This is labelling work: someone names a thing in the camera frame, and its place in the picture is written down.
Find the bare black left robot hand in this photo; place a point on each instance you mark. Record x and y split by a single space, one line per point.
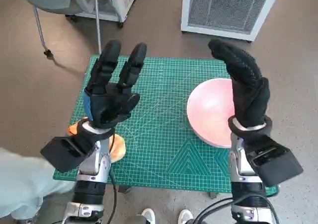
109 104

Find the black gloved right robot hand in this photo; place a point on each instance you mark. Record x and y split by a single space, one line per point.
248 97

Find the pink bowl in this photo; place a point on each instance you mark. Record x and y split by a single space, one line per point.
211 109

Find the long striped toy bread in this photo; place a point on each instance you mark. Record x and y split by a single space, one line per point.
72 130

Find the round toy bread bun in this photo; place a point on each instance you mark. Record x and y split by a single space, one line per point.
119 149

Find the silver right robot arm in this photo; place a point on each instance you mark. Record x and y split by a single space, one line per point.
244 184

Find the green cutting mat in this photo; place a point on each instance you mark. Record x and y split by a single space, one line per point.
159 104

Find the thin metal pole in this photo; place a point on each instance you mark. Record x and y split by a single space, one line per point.
98 22

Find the large white mesh cabinet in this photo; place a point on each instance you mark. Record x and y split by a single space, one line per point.
223 8

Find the person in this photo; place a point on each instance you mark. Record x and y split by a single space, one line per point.
22 179

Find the white shoe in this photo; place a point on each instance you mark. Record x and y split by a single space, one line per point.
149 215
185 215

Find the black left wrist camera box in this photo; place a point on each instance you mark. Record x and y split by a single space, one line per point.
64 152

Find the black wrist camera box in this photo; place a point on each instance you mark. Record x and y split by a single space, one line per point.
275 162
64 152

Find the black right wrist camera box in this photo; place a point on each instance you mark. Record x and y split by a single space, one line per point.
275 162

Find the metal table leg bracket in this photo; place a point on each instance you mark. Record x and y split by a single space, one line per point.
214 195
125 189

